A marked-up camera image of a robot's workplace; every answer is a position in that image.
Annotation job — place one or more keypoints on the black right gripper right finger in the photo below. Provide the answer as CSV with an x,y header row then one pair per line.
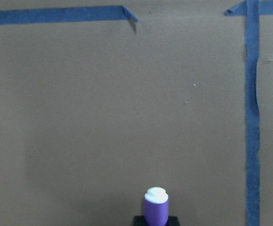
x,y
173,221

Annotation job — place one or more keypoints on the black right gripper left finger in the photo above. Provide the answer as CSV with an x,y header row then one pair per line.
x,y
138,221

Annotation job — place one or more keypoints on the purple highlighter pen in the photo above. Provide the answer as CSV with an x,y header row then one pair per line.
x,y
156,206

